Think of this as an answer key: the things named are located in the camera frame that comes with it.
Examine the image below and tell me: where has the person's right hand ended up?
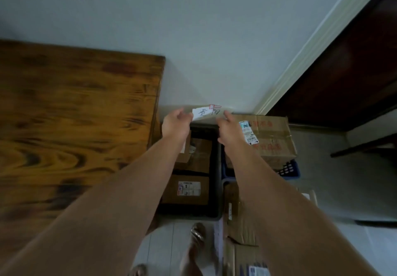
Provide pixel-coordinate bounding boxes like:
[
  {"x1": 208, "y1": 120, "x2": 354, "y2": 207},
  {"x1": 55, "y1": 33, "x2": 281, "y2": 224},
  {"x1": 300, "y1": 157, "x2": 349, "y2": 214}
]
[{"x1": 217, "y1": 110, "x2": 246, "y2": 154}]

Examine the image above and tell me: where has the person's left hand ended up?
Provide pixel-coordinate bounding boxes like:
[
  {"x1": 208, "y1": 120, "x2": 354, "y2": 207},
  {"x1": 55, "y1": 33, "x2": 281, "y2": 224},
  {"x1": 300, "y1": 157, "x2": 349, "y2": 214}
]
[{"x1": 161, "y1": 108, "x2": 195, "y2": 140}]

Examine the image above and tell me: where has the white handwritten paper label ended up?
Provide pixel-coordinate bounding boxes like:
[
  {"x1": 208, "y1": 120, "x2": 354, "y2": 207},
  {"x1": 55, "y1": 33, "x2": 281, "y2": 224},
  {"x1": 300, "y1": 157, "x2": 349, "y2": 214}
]
[{"x1": 191, "y1": 103, "x2": 224, "y2": 121}]

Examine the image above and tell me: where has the person's left forearm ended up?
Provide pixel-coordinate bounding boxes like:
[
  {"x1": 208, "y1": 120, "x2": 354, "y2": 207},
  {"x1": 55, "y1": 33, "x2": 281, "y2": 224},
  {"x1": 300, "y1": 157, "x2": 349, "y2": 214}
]
[{"x1": 0, "y1": 131, "x2": 191, "y2": 276}]

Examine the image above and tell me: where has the person's right forearm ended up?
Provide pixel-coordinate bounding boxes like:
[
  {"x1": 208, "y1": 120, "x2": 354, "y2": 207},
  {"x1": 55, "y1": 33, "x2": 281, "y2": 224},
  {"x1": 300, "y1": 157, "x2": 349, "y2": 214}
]
[{"x1": 223, "y1": 144, "x2": 377, "y2": 276}]

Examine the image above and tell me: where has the plain brown cardboard box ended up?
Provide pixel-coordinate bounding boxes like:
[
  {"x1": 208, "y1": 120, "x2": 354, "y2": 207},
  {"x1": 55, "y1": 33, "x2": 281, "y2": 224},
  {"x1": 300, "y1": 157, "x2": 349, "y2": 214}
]
[{"x1": 174, "y1": 137, "x2": 213, "y2": 174}]

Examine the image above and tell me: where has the large taped cardboard box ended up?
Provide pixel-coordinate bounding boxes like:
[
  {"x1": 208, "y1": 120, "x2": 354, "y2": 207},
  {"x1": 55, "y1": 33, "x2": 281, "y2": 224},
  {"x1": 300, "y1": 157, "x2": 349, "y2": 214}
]
[{"x1": 225, "y1": 114, "x2": 298, "y2": 169}]

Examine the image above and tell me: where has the cardboard box with white label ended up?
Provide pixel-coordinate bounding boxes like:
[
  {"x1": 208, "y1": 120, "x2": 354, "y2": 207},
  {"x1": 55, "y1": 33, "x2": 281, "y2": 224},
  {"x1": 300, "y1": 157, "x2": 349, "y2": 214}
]
[{"x1": 161, "y1": 174, "x2": 212, "y2": 206}]

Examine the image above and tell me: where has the black plastic crate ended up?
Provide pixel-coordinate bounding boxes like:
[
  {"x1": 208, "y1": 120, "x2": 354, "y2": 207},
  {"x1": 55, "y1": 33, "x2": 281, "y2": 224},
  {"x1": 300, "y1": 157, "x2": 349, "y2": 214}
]
[{"x1": 157, "y1": 123, "x2": 224, "y2": 222}]

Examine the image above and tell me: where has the blue plastic crate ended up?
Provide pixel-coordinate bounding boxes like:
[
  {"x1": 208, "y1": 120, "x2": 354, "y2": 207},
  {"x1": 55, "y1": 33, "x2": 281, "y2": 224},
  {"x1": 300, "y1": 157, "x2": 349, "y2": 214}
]
[{"x1": 221, "y1": 157, "x2": 301, "y2": 182}]

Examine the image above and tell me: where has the open flattened cardboard box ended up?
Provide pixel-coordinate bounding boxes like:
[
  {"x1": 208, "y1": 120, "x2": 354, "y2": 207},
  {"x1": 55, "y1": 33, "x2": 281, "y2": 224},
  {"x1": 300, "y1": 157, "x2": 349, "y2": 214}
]
[{"x1": 222, "y1": 182, "x2": 260, "y2": 246}]

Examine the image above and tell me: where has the brown sandal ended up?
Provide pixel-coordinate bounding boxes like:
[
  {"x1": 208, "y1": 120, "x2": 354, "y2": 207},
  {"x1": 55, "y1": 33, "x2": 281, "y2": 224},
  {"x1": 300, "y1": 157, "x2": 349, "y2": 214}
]
[{"x1": 190, "y1": 222, "x2": 207, "y2": 243}]

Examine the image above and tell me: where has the brown wooden table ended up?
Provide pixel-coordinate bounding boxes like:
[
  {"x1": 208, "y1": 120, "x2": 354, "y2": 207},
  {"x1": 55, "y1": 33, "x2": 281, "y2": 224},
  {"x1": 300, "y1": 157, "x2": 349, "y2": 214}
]
[{"x1": 0, "y1": 39, "x2": 166, "y2": 267}]

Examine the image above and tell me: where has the dark brown wooden door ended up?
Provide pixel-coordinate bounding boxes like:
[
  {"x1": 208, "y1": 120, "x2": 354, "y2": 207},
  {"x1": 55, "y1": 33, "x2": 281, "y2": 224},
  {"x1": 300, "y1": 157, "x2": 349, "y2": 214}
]
[{"x1": 266, "y1": 0, "x2": 397, "y2": 131}]

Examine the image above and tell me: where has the dark furniture leg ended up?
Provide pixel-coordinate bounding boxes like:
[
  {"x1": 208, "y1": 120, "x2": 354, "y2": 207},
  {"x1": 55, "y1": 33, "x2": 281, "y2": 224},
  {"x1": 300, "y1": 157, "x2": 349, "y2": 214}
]
[{"x1": 330, "y1": 133, "x2": 397, "y2": 159}]

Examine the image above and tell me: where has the person's right leg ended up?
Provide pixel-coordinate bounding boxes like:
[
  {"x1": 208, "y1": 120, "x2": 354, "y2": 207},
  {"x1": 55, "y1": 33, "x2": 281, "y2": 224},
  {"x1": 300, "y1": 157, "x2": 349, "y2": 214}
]
[{"x1": 179, "y1": 223, "x2": 219, "y2": 276}]

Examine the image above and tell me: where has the cardboard box with printed label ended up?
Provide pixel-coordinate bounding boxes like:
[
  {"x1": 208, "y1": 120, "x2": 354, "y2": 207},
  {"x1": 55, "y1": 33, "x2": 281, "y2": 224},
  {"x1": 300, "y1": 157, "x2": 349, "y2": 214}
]
[{"x1": 222, "y1": 241, "x2": 271, "y2": 276}]

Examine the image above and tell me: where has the white door frame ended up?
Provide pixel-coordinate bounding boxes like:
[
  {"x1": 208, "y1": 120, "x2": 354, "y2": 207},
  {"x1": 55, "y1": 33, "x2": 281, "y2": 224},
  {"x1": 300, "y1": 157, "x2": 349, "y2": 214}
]
[{"x1": 254, "y1": 0, "x2": 390, "y2": 115}]

